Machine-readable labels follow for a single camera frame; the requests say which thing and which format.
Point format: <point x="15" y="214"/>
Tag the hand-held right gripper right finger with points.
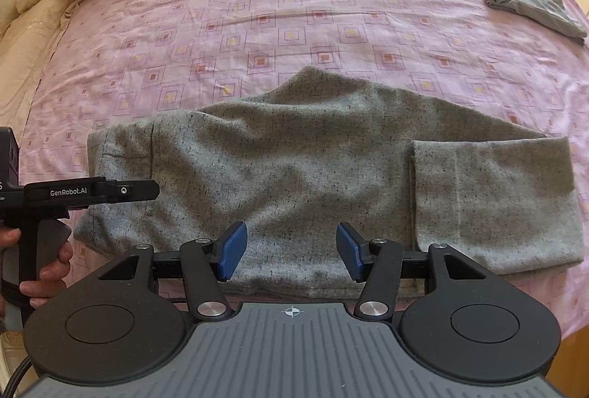
<point x="349" y="253"/>

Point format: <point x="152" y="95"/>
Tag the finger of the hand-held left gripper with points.
<point x="133" y="190"/>

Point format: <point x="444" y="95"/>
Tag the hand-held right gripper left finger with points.
<point x="233" y="253"/>

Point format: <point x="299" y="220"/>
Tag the grey speckled pants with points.
<point x="276" y="158"/>

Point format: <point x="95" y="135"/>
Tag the person's left hand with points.
<point x="57" y="267"/>

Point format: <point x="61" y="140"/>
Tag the cream bed sheet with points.
<point x="32" y="41"/>

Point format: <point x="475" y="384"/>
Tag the pink patterned bedspread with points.
<point x="276" y="11"/>

